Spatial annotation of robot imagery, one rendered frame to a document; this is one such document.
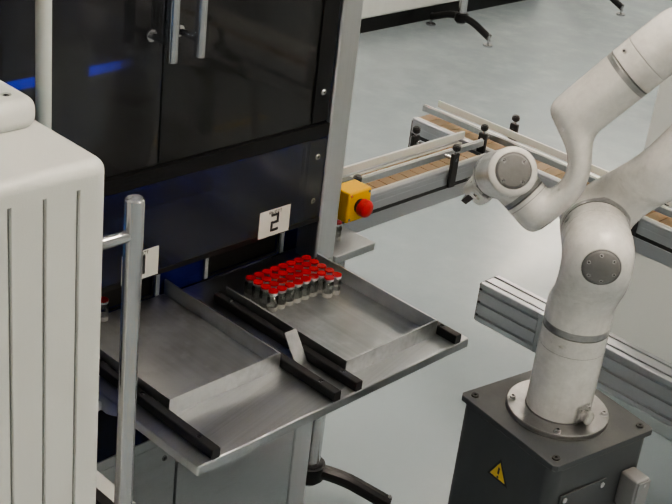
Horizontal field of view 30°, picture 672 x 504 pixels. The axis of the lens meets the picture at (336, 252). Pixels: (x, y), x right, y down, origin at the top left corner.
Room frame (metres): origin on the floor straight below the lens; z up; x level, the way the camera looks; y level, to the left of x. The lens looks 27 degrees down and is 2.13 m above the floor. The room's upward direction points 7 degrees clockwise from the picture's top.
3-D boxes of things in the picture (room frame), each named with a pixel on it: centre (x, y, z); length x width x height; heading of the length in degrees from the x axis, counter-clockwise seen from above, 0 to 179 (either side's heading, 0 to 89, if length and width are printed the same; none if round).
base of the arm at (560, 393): (1.98, -0.44, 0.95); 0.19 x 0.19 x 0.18
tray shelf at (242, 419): (2.07, 0.13, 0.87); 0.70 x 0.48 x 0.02; 138
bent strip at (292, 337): (1.97, 0.02, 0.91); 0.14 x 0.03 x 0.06; 48
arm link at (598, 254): (1.94, -0.44, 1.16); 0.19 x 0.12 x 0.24; 177
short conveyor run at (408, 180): (2.82, -0.10, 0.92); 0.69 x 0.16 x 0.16; 138
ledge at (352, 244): (2.55, 0.01, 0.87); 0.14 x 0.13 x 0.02; 48
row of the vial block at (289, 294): (2.24, 0.06, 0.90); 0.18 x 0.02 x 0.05; 138
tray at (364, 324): (2.18, 0.00, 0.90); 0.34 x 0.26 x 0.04; 48
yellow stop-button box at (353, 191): (2.51, -0.01, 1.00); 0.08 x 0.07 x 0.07; 48
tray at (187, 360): (1.99, 0.29, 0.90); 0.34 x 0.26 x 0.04; 48
